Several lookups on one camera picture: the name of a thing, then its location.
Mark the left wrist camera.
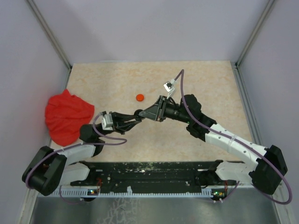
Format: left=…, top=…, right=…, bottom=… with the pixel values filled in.
left=101, top=113, right=114, bottom=131

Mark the red crumpled cloth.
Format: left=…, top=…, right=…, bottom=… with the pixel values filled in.
left=44, top=89, right=95, bottom=147

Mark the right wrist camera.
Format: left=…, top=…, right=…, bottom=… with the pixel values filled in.
left=163, top=79, right=177, bottom=99

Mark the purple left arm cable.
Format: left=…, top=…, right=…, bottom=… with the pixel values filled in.
left=25, top=116, right=128, bottom=205

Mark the aluminium corner post right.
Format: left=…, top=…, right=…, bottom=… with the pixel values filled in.
left=235, top=0, right=277, bottom=69

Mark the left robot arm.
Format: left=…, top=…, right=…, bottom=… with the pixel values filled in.
left=22, top=110, right=143, bottom=196

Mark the white slotted cable duct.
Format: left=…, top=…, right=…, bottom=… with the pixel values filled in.
left=49, top=186, right=228, bottom=199

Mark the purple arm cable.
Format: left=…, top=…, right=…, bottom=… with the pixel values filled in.
left=172, top=69, right=293, bottom=205
left=25, top=116, right=128, bottom=205

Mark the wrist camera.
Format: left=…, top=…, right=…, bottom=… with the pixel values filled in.
left=101, top=113, right=114, bottom=131
left=163, top=79, right=177, bottom=99

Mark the aluminium corner post left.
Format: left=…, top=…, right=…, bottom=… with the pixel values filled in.
left=25, top=0, right=72, bottom=71

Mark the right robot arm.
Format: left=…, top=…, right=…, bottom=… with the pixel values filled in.
left=139, top=94, right=288, bottom=195

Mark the aluminium corner post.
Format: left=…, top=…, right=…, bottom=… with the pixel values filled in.
left=235, top=0, right=277, bottom=69
left=25, top=0, right=72, bottom=71

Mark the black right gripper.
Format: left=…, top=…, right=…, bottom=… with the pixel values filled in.
left=139, top=95, right=192, bottom=124

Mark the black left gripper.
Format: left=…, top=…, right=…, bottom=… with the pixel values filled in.
left=99, top=111, right=141, bottom=137

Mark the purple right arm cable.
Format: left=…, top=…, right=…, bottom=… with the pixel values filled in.
left=172, top=69, right=293, bottom=205

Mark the aluminium side rail right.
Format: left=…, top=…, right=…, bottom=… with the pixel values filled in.
left=232, top=65, right=283, bottom=187

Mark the black round charging case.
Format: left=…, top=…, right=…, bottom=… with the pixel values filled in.
left=134, top=109, right=144, bottom=121

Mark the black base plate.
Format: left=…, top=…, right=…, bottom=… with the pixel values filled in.
left=70, top=160, right=234, bottom=203

